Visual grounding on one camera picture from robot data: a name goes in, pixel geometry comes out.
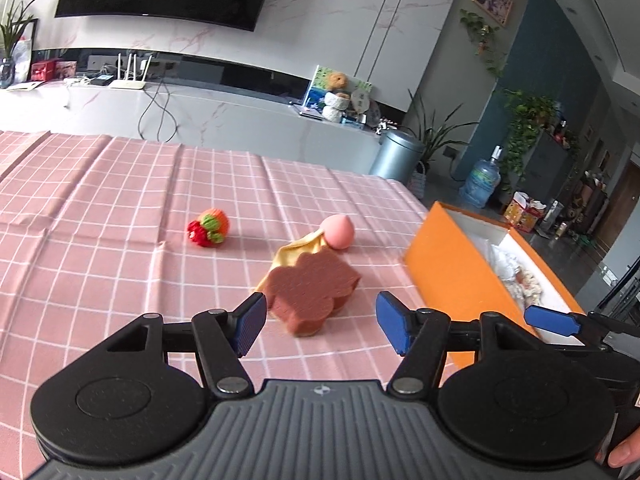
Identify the tall leafy floor plant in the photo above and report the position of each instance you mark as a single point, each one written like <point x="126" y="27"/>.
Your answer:
<point x="431" y="135"/>

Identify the orange cardboard box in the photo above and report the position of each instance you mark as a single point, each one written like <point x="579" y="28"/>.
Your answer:
<point x="448" y="263"/>

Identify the white wifi router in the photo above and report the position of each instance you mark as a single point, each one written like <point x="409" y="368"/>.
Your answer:
<point x="131" y="73"/>

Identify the reddish brown sponge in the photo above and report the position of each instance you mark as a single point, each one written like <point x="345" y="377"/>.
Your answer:
<point x="303" y="296"/>

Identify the blue water jug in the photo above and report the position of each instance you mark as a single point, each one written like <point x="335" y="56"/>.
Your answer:
<point x="482" y="180"/>

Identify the pink checked tablecloth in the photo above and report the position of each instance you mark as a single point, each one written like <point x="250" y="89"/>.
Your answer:
<point x="93" y="234"/>

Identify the woven basket bag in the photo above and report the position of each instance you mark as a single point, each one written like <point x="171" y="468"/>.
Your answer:
<point x="417" y="182"/>

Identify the white round hand fan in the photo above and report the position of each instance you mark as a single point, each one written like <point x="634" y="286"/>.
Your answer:
<point x="360" y="99"/>

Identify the brown fluffy scarf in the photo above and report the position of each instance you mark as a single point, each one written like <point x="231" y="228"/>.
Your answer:
<point x="525" y="289"/>

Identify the green potted plant left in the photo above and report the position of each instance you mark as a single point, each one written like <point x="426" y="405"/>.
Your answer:
<point x="15" y="19"/>

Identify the knitted orange fruit toy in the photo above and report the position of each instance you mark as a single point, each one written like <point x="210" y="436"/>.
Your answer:
<point x="215" y="224"/>

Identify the pink peach toy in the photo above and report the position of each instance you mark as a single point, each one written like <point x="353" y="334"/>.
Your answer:
<point x="338" y="231"/>

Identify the orange snack carton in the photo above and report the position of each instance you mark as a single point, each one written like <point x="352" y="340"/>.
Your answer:
<point x="523" y="212"/>

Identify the grey metal trash bin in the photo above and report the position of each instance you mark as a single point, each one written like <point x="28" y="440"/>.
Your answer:
<point x="398" y="156"/>

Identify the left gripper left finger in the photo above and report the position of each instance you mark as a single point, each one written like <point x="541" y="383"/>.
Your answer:
<point x="222" y="338"/>

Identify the brown teddy bear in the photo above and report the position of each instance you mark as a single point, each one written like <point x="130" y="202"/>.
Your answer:
<point x="336" y="82"/>

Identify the yellow cloth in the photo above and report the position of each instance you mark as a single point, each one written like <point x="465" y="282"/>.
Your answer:
<point x="288" y="254"/>

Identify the white tissue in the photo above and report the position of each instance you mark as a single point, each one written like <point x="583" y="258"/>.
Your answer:
<point x="504" y="265"/>

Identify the right hand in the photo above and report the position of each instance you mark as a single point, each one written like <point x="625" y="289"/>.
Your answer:
<point x="627" y="452"/>

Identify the knitted red strawberry toy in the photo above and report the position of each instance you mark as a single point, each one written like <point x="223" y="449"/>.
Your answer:
<point x="198" y="235"/>

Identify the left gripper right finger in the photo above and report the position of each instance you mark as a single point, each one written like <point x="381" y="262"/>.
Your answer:
<point x="420" y="337"/>

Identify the hanging ivy plant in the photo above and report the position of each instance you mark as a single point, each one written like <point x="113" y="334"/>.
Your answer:
<point x="513" y="118"/>

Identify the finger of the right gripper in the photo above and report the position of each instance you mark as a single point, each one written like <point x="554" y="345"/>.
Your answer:
<point x="555" y="322"/>

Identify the red gift box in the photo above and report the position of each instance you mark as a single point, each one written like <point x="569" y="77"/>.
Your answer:
<point x="43" y="71"/>

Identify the white marble TV cabinet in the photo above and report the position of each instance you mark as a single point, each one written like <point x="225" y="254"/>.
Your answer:
<point x="199" y="118"/>

